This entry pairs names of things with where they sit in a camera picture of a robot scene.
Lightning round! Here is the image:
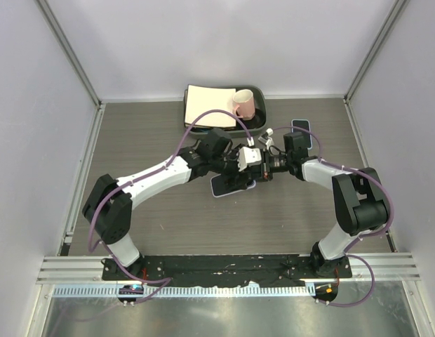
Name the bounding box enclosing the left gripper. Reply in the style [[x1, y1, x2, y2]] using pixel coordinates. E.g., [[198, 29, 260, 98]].
[[210, 145, 251, 192]]

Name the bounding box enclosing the phone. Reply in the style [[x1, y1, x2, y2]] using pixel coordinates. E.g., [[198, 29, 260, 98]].
[[210, 175, 257, 198], [291, 119, 313, 150]]

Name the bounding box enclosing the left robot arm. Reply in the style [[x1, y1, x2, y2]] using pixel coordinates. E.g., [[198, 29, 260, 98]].
[[82, 128, 262, 280]]

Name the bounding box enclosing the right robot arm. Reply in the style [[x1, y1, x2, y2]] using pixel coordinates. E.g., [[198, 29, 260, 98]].
[[258, 128, 393, 277]]

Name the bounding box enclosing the dark green tray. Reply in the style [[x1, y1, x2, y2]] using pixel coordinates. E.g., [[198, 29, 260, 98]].
[[184, 85, 267, 139]]

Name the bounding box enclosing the pink mug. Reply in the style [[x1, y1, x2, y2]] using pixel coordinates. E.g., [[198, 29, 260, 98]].
[[232, 89, 255, 120]]

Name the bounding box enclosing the cream notebook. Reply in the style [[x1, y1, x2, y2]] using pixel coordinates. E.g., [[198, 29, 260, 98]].
[[184, 85, 236, 128]]

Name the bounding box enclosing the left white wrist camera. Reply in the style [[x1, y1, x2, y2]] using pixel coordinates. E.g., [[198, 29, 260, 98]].
[[237, 147, 262, 172]]

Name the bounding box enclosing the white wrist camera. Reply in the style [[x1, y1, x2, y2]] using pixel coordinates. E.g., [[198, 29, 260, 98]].
[[258, 128, 274, 150], [237, 147, 262, 172]]

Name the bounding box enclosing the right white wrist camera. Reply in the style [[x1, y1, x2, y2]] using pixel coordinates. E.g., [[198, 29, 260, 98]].
[[258, 128, 274, 150]]

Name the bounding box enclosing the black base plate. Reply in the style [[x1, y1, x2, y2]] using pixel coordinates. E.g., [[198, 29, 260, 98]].
[[102, 253, 354, 286]]

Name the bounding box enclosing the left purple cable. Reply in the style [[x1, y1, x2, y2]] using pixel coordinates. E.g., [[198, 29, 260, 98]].
[[88, 109, 255, 305]]

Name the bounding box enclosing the slotted cable duct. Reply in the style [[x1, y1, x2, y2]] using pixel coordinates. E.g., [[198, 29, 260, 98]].
[[52, 283, 315, 298]]

